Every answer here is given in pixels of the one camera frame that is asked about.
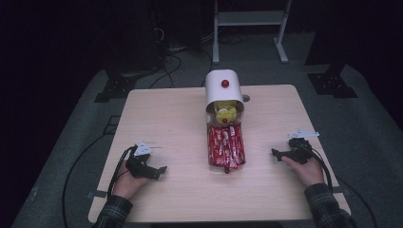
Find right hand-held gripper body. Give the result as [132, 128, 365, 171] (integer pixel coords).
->
[285, 128, 320, 166]

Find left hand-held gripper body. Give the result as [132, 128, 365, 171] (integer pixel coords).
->
[125, 141, 161, 181]

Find person's right hand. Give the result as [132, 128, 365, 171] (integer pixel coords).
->
[280, 155, 326, 188]

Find person's left hand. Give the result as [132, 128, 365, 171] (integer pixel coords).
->
[112, 169, 152, 200]

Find row of red snack packets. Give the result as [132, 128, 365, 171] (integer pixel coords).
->
[207, 123, 246, 169]

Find red snack packets pile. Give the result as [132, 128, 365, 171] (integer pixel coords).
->
[206, 123, 247, 175]

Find yellow snack packets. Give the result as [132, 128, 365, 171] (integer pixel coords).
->
[213, 100, 239, 124]

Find black stand base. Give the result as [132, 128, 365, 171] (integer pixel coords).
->
[93, 75, 138, 104]
[307, 71, 359, 100]

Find white rounded storage box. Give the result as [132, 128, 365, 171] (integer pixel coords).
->
[204, 68, 246, 128]

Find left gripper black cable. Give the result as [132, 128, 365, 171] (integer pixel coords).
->
[62, 135, 139, 228]

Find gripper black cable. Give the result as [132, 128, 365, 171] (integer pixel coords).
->
[291, 141, 378, 228]
[62, 135, 139, 228]

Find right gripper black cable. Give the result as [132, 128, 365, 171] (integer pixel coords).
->
[291, 141, 378, 228]

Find black floor frame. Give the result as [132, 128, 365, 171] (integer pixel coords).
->
[102, 114, 122, 136]

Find grey table bracket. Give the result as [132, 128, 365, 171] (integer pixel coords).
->
[86, 189, 108, 200]
[332, 185, 352, 195]

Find black floor cables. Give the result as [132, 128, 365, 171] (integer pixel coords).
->
[147, 27, 214, 90]

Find white metal desk frame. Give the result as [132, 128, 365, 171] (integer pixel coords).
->
[212, 0, 293, 65]

